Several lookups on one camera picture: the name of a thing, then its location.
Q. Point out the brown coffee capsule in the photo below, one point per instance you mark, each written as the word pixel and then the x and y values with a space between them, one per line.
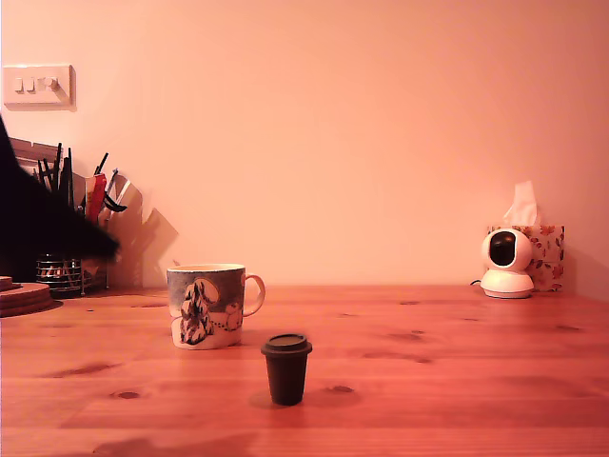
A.
pixel 287 376

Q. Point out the black spatula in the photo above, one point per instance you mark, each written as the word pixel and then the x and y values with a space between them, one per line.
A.
pixel 66 183

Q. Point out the black chopstick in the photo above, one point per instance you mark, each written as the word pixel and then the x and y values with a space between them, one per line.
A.
pixel 59 162
pixel 48 173
pixel 42 172

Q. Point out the small cork coaster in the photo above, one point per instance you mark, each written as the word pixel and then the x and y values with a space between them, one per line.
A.
pixel 9 282

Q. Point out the large round cork trivet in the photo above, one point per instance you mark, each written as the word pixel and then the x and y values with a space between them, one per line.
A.
pixel 33 292
pixel 28 308

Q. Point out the silver metal kitchen tool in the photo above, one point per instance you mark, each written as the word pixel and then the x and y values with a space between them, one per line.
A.
pixel 124 188

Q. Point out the white mug with printed picture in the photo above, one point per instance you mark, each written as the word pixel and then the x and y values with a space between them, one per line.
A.
pixel 209 309

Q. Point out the white tissue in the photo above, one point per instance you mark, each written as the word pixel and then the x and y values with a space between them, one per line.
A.
pixel 523 204

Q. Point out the floral tissue box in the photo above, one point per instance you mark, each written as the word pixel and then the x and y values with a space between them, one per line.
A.
pixel 552 257

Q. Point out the grey metal rack rail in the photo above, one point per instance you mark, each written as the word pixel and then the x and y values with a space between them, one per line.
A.
pixel 33 150

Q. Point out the white wall switch plate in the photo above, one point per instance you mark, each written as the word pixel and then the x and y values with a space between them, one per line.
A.
pixel 43 88

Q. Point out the small white round camera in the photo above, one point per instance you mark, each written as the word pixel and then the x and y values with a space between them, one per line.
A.
pixel 506 281

